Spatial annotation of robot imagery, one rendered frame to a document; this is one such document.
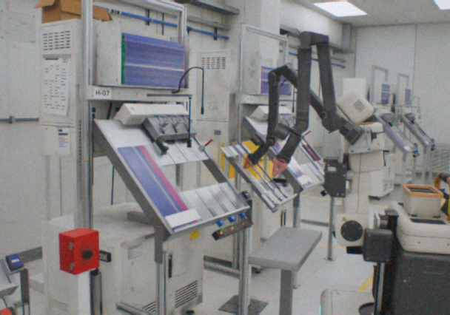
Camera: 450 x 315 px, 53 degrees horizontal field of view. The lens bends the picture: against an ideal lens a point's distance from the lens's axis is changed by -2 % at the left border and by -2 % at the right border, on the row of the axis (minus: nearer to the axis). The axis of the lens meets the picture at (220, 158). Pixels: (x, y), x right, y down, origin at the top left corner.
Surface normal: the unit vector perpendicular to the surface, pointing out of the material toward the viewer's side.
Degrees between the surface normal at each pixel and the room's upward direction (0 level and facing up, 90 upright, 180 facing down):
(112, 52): 90
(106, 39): 90
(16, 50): 90
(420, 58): 90
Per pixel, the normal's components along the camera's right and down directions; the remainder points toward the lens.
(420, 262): -0.22, 0.11
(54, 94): -0.57, 0.14
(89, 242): 0.83, 0.08
